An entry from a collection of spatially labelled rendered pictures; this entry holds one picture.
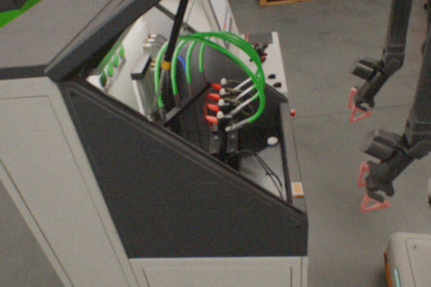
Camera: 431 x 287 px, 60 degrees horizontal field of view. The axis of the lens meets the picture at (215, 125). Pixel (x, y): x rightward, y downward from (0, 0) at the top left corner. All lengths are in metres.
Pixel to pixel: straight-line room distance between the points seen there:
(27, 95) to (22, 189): 0.33
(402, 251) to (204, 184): 1.20
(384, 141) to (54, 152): 0.84
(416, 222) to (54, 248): 1.93
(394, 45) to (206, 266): 0.93
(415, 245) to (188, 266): 1.13
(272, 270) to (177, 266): 0.31
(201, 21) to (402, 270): 1.37
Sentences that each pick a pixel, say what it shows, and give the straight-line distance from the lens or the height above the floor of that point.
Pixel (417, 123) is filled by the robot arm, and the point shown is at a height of 1.27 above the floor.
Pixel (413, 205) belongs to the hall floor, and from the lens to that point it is 2.60.
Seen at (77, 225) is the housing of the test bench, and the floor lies 0.96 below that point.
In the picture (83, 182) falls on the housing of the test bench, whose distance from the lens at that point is 1.11.
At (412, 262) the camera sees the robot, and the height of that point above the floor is 0.28.
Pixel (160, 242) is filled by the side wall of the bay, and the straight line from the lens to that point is 1.23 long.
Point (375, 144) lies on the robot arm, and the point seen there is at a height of 1.20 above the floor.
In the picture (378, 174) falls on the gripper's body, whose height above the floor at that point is 1.10.
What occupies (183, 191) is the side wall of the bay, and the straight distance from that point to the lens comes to 1.05.
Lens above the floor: 1.81
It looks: 34 degrees down
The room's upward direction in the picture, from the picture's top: 8 degrees counter-clockwise
